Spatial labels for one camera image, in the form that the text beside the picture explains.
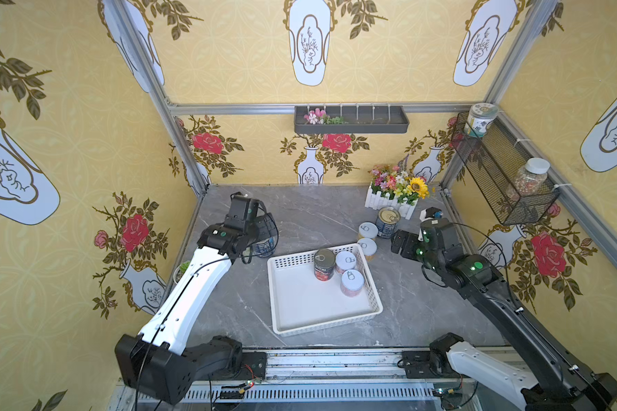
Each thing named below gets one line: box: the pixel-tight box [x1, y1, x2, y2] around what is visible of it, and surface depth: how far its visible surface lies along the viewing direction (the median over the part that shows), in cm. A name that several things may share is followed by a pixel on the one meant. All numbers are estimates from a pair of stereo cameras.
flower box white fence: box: [364, 155, 430, 221], surface depth 102 cm
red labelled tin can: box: [313, 248, 336, 282], surface depth 87 cm
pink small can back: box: [340, 268, 366, 298], surface depth 87 cm
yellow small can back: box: [357, 221, 379, 240], surface depth 100 cm
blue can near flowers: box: [376, 205, 402, 239], surface depth 99 cm
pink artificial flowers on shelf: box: [303, 107, 345, 126], surface depth 89 cm
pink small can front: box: [335, 250, 357, 274], surface depth 92 cm
